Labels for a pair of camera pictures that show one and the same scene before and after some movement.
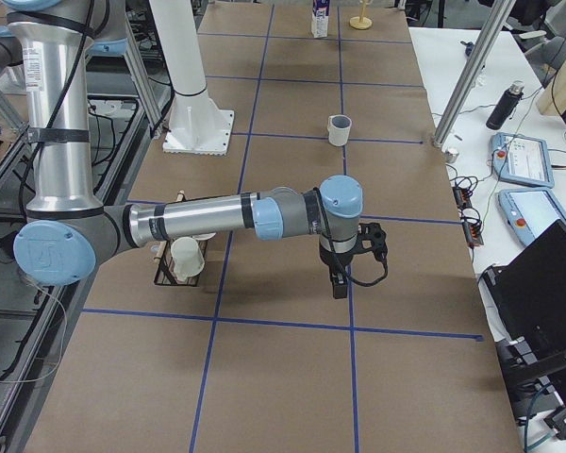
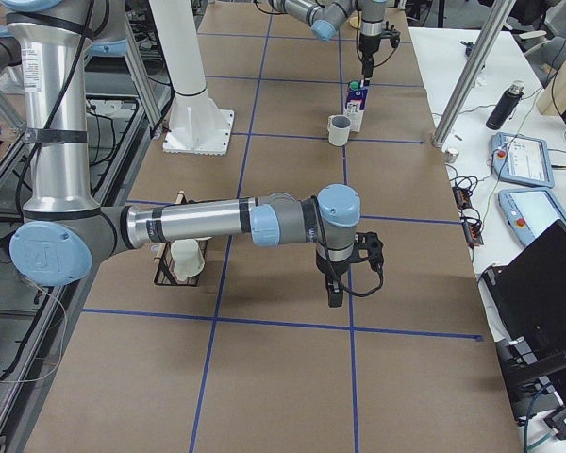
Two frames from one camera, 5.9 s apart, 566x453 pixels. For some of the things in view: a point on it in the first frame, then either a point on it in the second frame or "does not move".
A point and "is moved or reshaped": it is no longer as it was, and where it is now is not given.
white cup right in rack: (188, 258) does not move
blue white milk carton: (320, 18) is moved or reshaped
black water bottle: (506, 106) does not move
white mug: (339, 128) does not move
